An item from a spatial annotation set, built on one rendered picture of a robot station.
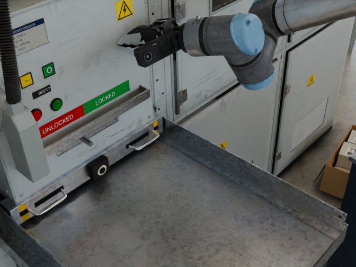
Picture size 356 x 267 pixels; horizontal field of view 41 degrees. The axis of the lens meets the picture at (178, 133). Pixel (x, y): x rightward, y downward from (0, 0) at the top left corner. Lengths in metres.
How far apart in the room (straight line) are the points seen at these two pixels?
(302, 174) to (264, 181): 1.38
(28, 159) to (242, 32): 0.53
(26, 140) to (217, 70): 0.86
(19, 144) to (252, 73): 0.55
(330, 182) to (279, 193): 1.23
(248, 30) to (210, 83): 0.67
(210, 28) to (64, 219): 0.62
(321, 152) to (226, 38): 1.89
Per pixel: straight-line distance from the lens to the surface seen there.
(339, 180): 2.52
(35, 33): 1.11
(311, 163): 2.79
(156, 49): 1.12
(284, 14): 1.19
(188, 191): 1.34
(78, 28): 1.18
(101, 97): 1.29
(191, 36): 1.11
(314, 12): 1.15
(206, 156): 1.44
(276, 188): 1.32
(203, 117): 1.75
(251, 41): 1.06
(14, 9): 1.10
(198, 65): 1.61
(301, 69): 2.30
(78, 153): 1.32
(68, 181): 1.33
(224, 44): 1.07
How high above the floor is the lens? 1.78
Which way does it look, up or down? 37 degrees down
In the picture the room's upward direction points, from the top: 2 degrees counter-clockwise
